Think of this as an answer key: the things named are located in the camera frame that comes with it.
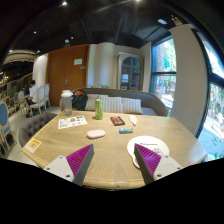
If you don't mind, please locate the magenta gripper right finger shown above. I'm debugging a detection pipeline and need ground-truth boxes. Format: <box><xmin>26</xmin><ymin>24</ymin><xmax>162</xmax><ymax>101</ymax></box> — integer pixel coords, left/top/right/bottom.
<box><xmin>134</xmin><ymin>144</ymin><xmax>182</xmax><ymax>184</ymax></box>

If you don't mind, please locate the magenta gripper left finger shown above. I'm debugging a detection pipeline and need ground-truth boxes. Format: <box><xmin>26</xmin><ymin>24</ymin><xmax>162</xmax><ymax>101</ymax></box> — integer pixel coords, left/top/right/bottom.
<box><xmin>44</xmin><ymin>144</ymin><xmax>94</xmax><ymax>186</ymax></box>

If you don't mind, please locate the white round mouse pad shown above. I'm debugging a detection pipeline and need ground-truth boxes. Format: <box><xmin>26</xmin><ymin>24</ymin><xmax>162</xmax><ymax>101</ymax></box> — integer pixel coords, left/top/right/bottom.
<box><xmin>127</xmin><ymin>136</ymin><xmax>170</xmax><ymax>167</ymax></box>

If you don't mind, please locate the printed paper sheet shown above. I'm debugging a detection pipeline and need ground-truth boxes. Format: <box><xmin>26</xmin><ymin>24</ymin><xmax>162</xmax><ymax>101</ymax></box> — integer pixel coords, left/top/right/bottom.
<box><xmin>58</xmin><ymin>116</ymin><xmax>87</xmax><ymax>129</ymax></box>

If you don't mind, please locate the yellow sticker card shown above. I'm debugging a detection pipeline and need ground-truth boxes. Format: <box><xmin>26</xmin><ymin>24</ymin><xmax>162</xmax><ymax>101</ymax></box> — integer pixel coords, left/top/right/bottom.
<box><xmin>26</xmin><ymin>138</ymin><xmax>42</xmax><ymax>153</ymax></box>

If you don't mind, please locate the teal small packet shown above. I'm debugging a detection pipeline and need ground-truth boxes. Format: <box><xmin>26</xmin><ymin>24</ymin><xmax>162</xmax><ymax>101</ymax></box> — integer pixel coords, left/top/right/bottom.
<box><xmin>119</xmin><ymin>128</ymin><xmax>133</xmax><ymax>134</ymax></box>

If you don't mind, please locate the white folded napkin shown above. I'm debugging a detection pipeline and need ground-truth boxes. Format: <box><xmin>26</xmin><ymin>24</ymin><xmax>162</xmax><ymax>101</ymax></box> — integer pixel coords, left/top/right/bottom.
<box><xmin>129</xmin><ymin>115</ymin><xmax>137</xmax><ymax>126</ymax></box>

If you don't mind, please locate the grey tufted armchair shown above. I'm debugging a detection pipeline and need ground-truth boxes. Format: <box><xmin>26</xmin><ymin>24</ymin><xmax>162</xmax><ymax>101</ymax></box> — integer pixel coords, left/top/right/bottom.
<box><xmin>18</xmin><ymin>112</ymin><xmax>56</xmax><ymax>147</ymax></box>

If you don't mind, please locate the brown curved sofa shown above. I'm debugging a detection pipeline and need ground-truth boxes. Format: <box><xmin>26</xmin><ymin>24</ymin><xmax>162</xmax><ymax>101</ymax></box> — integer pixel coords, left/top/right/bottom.
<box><xmin>81</xmin><ymin>87</ymin><xmax>168</xmax><ymax>117</ymax></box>

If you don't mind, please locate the striped cushion left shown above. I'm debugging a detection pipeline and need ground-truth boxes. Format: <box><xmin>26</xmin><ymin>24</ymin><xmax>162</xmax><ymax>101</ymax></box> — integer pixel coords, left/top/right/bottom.
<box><xmin>85</xmin><ymin>94</ymin><xmax>110</xmax><ymax>112</ymax></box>

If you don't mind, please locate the striped cushion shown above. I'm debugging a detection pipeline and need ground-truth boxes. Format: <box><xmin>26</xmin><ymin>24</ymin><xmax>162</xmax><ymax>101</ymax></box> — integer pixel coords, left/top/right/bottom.
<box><xmin>85</xmin><ymin>94</ymin><xmax>110</xmax><ymax>112</ymax></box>
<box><xmin>122</xmin><ymin>98</ymin><xmax>143</xmax><ymax>114</ymax></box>
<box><xmin>103</xmin><ymin>97</ymin><xmax>123</xmax><ymax>113</ymax></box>

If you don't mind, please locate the striped cushion right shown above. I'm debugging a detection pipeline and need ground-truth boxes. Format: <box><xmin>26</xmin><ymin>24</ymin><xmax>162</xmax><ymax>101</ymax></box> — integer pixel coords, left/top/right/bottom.
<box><xmin>122</xmin><ymin>98</ymin><xmax>143</xmax><ymax>114</ymax></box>

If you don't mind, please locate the green drink can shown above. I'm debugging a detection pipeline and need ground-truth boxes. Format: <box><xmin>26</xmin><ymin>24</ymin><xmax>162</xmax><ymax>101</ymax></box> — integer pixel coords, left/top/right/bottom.
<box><xmin>95</xmin><ymin>99</ymin><xmax>103</xmax><ymax>120</ymax></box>

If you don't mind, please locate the black backpack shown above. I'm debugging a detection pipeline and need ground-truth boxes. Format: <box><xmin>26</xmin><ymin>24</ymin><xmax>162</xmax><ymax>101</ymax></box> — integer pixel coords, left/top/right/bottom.
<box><xmin>72</xmin><ymin>90</ymin><xmax>88</xmax><ymax>111</ymax></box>

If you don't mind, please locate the striped cushion middle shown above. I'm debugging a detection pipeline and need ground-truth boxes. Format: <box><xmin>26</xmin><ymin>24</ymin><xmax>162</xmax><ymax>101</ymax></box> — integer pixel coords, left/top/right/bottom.
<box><xmin>103</xmin><ymin>97</ymin><xmax>123</xmax><ymax>113</ymax></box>

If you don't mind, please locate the white dining chair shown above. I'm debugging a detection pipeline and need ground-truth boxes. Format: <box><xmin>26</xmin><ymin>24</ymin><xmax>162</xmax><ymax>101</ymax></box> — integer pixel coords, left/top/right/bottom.
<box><xmin>30</xmin><ymin>86</ymin><xmax>46</xmax><ymax>109</ymax></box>

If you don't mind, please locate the clear water bottle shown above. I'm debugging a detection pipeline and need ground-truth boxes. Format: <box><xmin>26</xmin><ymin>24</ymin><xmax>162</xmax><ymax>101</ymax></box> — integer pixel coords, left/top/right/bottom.
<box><xmin>61</xmin><ymin>90</ymin><xmax>73</xmax><ymax>116</ymax></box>

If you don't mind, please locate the blue backed chair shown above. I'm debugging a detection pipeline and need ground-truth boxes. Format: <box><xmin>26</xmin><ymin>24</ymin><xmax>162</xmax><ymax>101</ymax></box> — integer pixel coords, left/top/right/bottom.
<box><xmin>0</xmin><ymin>100</ymin><xmax>16</xmax><ymax>150</ymax></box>

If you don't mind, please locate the seated person white shirt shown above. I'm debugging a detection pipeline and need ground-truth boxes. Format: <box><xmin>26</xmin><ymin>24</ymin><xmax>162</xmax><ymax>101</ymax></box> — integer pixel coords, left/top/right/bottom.
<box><xmin>26</xmin><ymin>80</ymin><xmax>38</xmax><ymax>117</ymax></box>

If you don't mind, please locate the arched glass cabinet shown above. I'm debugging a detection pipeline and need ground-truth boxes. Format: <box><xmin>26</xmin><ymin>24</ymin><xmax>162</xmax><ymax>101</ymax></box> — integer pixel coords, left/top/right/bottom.
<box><xmin>117</xmin><ymin>52</ymin><xmax>143</xmax><ymax>91</ymax></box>

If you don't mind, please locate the orange wooden door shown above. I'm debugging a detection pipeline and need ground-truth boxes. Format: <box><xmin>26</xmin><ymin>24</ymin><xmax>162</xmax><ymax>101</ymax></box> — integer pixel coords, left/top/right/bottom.
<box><xmin>47</xmin><ymin>45</ymin><xmax>89</xmax><ymax>106</ymax></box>

